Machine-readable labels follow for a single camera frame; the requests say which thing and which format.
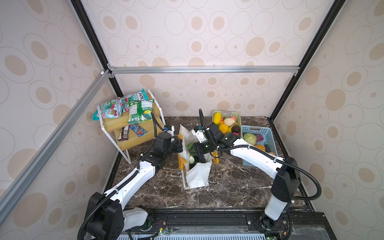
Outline white radish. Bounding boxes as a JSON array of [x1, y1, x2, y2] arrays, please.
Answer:
[[188, 156, 195, 165]]

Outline white grocery bag yellow handles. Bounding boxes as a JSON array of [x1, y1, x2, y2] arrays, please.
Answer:
[[178, 125, 219, 190]]

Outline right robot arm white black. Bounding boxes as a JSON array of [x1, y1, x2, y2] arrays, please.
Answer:
[[189, 110, 322, 231]]

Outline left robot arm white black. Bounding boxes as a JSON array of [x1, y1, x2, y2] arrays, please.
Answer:
[[77, 125, 183, 240]]

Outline green snack bag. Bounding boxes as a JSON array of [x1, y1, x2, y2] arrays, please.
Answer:
[[128, 100, 154, 124]]

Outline teal snack bag rear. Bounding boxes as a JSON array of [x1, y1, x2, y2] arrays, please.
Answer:
[[122, 89, 149, 113]]

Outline teal red snack bag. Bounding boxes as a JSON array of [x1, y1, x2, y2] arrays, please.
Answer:
[[99, 98, 123, 120]]

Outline orange in green basket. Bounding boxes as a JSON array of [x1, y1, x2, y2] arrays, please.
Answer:
[[219, 124, 229, 135]]

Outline yellow lemon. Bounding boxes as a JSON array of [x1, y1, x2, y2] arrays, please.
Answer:
[[213, 112, 222, 125]]

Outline white garlic bulb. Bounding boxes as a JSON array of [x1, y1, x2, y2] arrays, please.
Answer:
[[223, 118, 236, 127]]

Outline dark brown avocado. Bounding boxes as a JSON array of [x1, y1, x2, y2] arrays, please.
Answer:
[[231, 125, 241, 134]]

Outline green fruit basket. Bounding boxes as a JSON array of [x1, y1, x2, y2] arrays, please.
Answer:
[[212, 110, 243, 137]]

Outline blue candy packet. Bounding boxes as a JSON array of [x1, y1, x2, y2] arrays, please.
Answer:
[[130, 123, 147, 137]]

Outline green round cabbage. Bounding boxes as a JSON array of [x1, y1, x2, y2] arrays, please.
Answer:
[[243, 133, 258, 146]]

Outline brown chocolate bar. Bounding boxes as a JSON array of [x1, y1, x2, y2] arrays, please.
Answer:
[[118, 126, 130, 142]]

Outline purple onion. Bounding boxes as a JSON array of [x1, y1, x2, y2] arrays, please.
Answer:
[[256, 134, 264, 143]]

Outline orange fruit in blue basket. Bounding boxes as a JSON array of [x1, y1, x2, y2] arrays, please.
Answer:
[[255, 145, 266, 152]]

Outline blue vegetable basket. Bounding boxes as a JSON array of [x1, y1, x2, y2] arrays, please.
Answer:
[[242, 125, 279, 156]]

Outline wooden two-tier shelf white frame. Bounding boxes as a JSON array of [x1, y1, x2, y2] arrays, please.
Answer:
[[97, 89, 166, 164]]

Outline horizontal aluminium rail back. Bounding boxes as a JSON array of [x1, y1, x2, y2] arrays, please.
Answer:
[[102, 65, 300, 76]]

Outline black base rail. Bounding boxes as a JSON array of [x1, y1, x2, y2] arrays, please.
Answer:
[[77, 208, 338, 240]]

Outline diagonal aluminium rail left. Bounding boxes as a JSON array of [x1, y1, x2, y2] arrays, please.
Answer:
[[1, 69, 111, 224]]

